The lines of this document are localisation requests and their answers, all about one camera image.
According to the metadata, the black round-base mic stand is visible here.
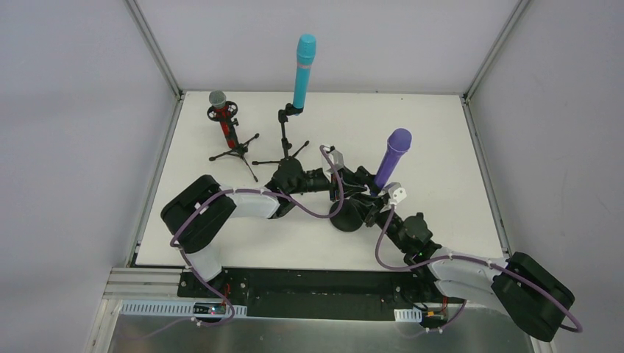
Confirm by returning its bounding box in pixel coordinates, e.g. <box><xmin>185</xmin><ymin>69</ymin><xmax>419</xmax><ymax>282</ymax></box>
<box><xmin>330</xmin><ymin>166</ymin><xmax>381</xmax><ymax>232</ymax></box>

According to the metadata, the purple toy microphone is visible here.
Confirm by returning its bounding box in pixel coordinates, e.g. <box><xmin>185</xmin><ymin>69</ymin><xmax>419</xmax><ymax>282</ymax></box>
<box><xmin>374</xmin><ymin>128</ymin><xmax>412</xmax><ymax>189</ymax></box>

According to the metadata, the black tripod clip stand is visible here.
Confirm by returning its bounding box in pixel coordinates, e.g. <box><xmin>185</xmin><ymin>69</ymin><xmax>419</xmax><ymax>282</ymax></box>
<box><xmin>252</xmin><ymin>103</ymin><xmax>310</xmax><ymax>165</ymax></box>

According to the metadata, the black tripod shock-mount stand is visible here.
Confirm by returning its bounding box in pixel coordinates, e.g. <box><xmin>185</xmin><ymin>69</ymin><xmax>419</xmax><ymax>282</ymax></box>
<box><xmin>207</xmin><ymin>99</ymin><xmax>260</xmax><ymax>182</ymax></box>

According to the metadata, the teal toy microphone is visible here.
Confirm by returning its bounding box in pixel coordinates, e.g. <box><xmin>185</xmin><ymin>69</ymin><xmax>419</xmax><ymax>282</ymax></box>
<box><xmin>292</xmin><ymin>34</ymin><xmax>316</xmax><ymax>110</ymax></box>

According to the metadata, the red glitter microphone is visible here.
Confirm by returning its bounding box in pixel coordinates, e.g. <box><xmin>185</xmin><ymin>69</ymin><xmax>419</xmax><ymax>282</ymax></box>
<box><xmin>207</xmin><ymin>90</ymin><xmax>238</xmax><ymax>149</ymax></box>

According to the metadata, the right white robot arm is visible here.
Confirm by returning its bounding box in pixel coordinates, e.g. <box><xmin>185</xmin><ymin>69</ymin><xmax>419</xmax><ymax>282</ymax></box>
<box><xmin>358</xmin><ymin>195</ymin><xmax>583</xmax><ymax>342</ymax></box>

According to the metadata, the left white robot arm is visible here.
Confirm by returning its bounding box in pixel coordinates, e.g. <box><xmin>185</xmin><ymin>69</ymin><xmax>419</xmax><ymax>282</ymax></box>
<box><xmin>160</xmin><ymin>157</ymin><xmax>366</xmax><ymax>282</ymax></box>

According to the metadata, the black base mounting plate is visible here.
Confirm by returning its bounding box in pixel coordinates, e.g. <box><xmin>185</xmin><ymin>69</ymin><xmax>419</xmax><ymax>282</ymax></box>
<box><xmin>177</xmin><ymin>267</ymin><xmax>466</xmax><ymax>322</ymax></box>

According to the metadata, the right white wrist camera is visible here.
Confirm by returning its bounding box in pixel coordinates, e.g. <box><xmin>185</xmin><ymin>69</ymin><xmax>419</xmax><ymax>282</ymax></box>
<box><xmin>382</xmin><ymin>182</ymin><xmax>407</xmax><ymax>206</ymax></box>

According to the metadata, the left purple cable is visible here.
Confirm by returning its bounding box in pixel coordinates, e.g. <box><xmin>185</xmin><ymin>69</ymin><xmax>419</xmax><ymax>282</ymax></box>
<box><xmin>116</xmin><ymin>143</ymin><xmax>346</xmax><ymax>340</ymax></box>

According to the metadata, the purple cable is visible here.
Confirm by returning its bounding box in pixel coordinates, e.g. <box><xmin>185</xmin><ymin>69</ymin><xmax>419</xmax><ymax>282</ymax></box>
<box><xmin>116</xmin><ymin>143</ymin><xmax>346</xmax><ymax>340</ymax></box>
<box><xmin>374</xmin><ymin>204</ymin><xmax>584</xmax><ymax>337</ymax></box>

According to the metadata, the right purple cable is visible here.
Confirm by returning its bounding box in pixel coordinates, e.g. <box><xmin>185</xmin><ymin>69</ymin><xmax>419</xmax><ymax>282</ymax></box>
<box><xmin>374</xmin><ymin>204</ymin><xmax>584</xmax><ymax>337</ymax></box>

